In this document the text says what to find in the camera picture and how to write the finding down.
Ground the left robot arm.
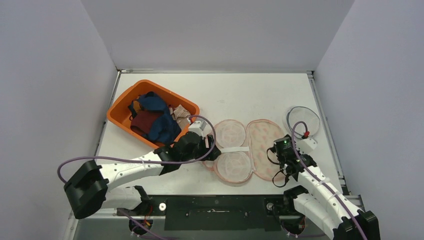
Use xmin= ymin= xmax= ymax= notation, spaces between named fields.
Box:
xmin=63 ymin=131 xmax=222 ymax=220

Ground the beige crumpled garment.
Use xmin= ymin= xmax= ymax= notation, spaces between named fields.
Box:
xmin=169 ymin=104 xmax=191 ymax=130

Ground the navy blue bra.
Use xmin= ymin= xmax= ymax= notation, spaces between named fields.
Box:
xmin=128 ymin=91 xmax=182 ymax=145

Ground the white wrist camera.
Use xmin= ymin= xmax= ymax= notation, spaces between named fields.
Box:
xmin=188 ymin=120 xmax=207 ymax=138
xmin=295 ymin=131 xmax=318 ymax=155

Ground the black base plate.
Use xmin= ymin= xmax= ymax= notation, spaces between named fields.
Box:
xmin=127 ymin=194 xmax=306 ymax=233

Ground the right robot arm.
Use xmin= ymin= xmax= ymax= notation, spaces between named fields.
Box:
xmin=269 ymin=135 xmax=381 ymax=240

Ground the dark red bra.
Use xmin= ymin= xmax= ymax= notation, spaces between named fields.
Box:
xmin=130 ymin=111 xmax=163 ymax=140

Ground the orange plastic tub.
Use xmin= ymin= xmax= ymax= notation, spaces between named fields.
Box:
xmin=107 ymin=79 xmax=200 ymax=149

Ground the floral padded bra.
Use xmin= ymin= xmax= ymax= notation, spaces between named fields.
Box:
xmin=202 ymin=119 xmax=286 ymax=184

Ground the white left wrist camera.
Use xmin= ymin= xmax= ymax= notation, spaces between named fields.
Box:
xmin=188 ymin=120 xmax=207 ymax=138

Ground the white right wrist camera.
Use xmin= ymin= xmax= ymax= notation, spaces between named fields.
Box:
xmin=295 ymin=131 xmax=318 ymax=155

